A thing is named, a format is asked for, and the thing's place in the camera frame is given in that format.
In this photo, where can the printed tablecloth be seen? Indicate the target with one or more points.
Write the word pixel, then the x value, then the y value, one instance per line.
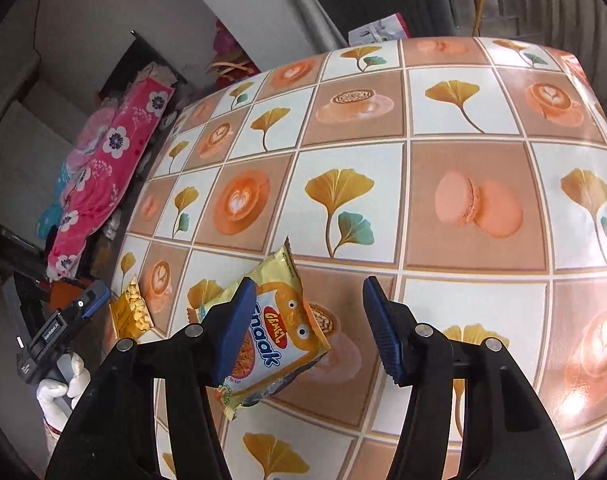
pixel 433 240

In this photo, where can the person's left hand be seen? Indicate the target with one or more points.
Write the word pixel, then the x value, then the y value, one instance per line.
pixel 58 400

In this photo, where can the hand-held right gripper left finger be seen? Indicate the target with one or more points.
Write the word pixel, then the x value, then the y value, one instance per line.
pixel 236 330

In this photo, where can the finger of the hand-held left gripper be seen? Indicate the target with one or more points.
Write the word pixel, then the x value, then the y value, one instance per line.
pixel 90 302

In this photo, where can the yellow noodle snack packet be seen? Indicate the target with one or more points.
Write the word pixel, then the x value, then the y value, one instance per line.
pixel 278 340

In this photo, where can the small yellow snack packet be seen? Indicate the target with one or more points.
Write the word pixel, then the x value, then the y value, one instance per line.
pixel 133 315

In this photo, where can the white and pink carton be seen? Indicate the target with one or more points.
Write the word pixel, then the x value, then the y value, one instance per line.
pixel 378 30

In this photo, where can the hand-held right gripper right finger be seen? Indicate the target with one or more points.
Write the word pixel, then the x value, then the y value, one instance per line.
pixel 383 330

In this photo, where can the black ribbed suitcase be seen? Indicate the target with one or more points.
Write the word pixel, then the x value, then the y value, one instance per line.
pixel 533 0

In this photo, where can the person's left forearm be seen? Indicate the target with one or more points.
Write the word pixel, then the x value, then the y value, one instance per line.
pixel 53 431

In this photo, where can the red patterned bag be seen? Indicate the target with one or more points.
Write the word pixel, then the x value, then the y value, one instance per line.
pixel 228 55

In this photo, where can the white curtain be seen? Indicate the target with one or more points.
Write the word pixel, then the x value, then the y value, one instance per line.
pixel 313 0

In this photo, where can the black flat panel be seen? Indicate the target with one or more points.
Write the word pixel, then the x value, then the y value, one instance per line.
pixel 133 65

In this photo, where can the pink floral cloth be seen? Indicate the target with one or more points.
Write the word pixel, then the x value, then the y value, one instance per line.
pixel 108 160

